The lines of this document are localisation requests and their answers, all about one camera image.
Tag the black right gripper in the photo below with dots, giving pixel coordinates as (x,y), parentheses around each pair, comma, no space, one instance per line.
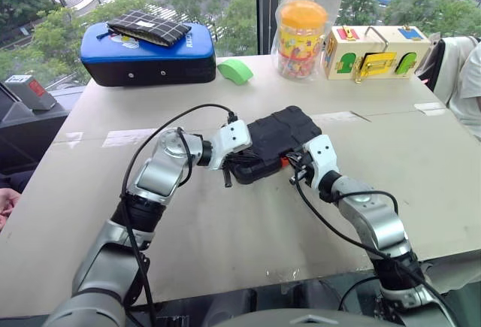
(304,171)

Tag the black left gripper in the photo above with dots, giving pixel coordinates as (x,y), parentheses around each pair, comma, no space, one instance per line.
(242,158)

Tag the black plastic tool case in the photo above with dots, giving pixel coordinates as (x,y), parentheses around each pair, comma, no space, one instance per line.
(285,131)

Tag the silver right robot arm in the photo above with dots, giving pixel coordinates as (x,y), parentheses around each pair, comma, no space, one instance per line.
(376,221)

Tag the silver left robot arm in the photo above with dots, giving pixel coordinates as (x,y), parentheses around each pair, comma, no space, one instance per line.
(158,176)

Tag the wooden latch puzzle box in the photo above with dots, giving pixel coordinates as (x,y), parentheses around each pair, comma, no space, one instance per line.
(376,45)

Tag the bystander bare hand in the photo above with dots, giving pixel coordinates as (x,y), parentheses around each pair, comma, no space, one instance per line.
(8,206)

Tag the green foam piece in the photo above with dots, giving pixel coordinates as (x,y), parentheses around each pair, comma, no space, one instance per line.
(235,71)

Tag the clear tape piece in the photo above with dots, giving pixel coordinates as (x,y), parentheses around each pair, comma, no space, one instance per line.
(283,273)

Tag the plastic jar with orange lid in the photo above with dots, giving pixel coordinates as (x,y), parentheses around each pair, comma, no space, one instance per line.
(300,41)

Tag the blue and black padded case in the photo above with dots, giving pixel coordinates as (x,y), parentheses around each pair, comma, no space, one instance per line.
(150,67)

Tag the dark grey rounded housing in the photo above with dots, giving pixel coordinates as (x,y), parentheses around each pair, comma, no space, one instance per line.
(308,319)

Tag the black white checked pouch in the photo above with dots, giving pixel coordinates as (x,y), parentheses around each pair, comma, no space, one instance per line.
(150,28)

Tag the dark chair with jacket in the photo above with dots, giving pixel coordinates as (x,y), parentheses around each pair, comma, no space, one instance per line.
(439,64)

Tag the person in white shirt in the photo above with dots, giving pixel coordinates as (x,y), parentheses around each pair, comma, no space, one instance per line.
(469,86)

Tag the bystander dark blue clothing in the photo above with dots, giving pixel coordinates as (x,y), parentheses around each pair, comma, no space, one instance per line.
(15,181)

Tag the grey device with red label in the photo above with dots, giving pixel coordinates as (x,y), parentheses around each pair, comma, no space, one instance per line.
(32,92)

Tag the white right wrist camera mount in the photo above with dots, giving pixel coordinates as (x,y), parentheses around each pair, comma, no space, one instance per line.
(323,158)

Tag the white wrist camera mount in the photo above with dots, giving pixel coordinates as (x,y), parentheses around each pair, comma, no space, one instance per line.
(233,139)
(323,158)

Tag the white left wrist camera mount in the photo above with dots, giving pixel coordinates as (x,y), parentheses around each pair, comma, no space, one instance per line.
(233,139)

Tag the black window frame post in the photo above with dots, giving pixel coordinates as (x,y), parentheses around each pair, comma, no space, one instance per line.
(267,7)

